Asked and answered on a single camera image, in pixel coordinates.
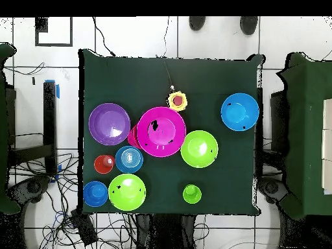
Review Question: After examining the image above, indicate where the large pink plastic bowl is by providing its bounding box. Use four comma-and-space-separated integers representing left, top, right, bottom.
136, 106, 187, 158

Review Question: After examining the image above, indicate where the green plastic cup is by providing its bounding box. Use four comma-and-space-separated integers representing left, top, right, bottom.
182, 184, 202, 205

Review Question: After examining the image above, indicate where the small crimson plastic bowl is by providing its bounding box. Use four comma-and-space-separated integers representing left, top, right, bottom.
127, 124, 143, 150

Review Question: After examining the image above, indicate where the green plastic bowl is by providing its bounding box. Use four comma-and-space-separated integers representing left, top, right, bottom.
108, 173, 147, 211
180, 130, 219, 169

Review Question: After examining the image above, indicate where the yellow emergency stop box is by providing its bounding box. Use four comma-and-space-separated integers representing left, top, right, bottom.
166, 90, 189, 113

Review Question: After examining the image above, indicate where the blue straight-sided bowl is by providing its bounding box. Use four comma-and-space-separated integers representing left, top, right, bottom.
114, 145, 144, 174

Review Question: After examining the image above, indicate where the wide purple plastic bowl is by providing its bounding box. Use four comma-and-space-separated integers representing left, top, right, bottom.
88, 102, 132, 147

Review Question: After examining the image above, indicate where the orange plastic cup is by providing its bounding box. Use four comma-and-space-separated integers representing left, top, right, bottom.
93, 154, 116, 175

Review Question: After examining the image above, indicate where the dark green tablecloth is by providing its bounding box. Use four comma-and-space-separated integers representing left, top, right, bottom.
78, 49, 265, 217

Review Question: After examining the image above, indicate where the large light blue bowl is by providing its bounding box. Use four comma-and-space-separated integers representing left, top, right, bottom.
220, 92, 260, 132

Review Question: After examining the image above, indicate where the small dark blue bowl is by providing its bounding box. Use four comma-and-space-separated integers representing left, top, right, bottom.
82, 180, 109, 208

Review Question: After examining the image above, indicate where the black metal stand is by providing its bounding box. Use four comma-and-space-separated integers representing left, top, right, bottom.
7, 80, 58, 177

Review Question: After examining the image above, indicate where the person's right foot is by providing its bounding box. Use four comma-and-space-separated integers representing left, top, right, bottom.
188, 16, 207, 32

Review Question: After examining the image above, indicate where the person's foot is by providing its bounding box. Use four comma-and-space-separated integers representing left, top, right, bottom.
188, 16, 207, 32
239, 16, 259, 36

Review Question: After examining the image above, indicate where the black power box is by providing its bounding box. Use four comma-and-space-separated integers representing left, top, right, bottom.
71, 209, 99, 246

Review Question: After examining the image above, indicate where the person's left foot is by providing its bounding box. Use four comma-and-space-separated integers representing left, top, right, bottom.
239, 16, 259, 36

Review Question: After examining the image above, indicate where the neighbouring green covered table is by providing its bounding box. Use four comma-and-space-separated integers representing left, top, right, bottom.
276, 51, 332, 221
0, 42, 20, 216

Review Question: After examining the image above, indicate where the white box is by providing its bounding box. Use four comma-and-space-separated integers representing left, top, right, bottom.
321, 98, 332, 195

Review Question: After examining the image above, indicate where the thin black stop-button cable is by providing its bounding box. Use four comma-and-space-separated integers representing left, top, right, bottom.
154, 16, 175, 92

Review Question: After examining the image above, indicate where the black camera cable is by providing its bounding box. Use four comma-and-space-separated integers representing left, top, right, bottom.
92, 17, 117, 57

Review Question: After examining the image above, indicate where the black pedestal leg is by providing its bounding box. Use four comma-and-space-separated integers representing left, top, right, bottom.
7, 176, 51, 206
257, 176, 289, 206

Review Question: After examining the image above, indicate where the tangle of black cables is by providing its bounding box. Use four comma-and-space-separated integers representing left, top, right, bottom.
10, 152, 137, 249

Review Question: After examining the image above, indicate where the black square floor frame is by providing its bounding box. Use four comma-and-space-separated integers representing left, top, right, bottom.
34, 17, 73, 47

